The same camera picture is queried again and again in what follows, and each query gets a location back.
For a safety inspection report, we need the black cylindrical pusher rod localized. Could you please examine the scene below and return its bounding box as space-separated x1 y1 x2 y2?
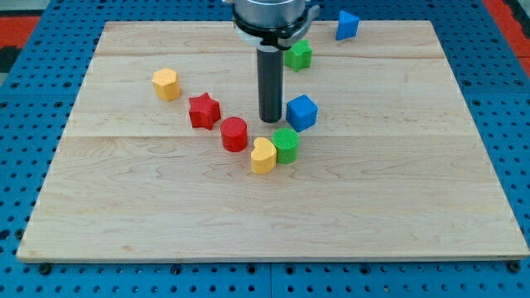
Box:
257 50 283 123

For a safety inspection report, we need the green cylinder block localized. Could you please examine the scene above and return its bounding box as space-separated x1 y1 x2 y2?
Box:
272 128 300 164

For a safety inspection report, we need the blue triangle block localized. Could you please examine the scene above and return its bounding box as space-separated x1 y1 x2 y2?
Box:
335 10 360 41

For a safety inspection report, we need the blue cube block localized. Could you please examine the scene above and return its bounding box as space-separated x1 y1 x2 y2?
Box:
286 94 318 132

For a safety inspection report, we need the yellow hexagon block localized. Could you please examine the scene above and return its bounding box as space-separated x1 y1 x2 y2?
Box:
152 68 181 101

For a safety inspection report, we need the red cylinder block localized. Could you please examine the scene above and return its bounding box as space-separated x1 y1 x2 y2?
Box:
220 117 248 152

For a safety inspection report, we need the black grey tool mount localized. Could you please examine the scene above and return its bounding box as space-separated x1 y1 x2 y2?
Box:
232 4 320 50

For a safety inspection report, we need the light wooden board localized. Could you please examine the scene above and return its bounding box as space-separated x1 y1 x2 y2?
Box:
17 21 529 263

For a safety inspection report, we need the yellow heart block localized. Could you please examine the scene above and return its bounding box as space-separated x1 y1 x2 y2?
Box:
251 137 277 175

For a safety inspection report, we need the green star block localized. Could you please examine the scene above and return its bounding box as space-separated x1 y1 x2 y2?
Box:
284 40 312 72

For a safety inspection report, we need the red star block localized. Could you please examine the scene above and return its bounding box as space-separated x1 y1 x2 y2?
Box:
189 93 221 130

